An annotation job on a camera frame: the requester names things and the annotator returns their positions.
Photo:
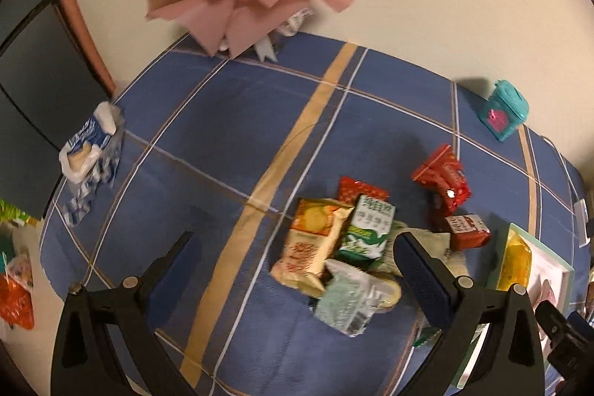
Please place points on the crinkled red snack bag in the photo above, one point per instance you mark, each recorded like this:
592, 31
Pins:
441, 182

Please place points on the blue checked tissue pack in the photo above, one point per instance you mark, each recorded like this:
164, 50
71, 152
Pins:
88, 145

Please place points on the flat red snack packet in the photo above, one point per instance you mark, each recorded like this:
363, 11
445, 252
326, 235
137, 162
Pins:
359, 188

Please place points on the green and white snack packet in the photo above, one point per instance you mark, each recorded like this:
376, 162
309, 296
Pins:
369, 231

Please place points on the white power adapter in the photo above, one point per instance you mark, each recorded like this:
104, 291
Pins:
582, 217

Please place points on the blue plaid tablecloth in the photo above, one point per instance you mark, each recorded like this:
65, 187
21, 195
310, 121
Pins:
222, 136

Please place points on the dark green snack packet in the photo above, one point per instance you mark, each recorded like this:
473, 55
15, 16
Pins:
424, 336

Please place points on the green foil packet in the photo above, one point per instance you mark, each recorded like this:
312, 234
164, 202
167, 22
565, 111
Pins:
14, 215

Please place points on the pale green snack packet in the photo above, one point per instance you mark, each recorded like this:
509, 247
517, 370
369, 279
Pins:
348, 303

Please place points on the teal tin box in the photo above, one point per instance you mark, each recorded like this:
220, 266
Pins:
503, 110

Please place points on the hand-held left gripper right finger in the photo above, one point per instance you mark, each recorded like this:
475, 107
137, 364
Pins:
420, 280

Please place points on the mint rimmed tray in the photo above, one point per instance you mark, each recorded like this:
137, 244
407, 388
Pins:
550, 280

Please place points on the dark cabinet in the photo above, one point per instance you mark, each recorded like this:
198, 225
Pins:
32, 66

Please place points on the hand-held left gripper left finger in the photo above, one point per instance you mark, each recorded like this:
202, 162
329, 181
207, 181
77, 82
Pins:
178, 268

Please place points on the yellow snack packet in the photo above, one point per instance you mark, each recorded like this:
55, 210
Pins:
515, 261

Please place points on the clear cookie packet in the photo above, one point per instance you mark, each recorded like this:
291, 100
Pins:
390, 294

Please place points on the orange plastic bag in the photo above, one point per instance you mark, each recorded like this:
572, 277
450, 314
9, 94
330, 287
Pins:
16, 303

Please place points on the orange cracker packet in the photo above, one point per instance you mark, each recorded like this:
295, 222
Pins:
311, 245

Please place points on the small red carton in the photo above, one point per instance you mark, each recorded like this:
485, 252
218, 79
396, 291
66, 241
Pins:
466, 231

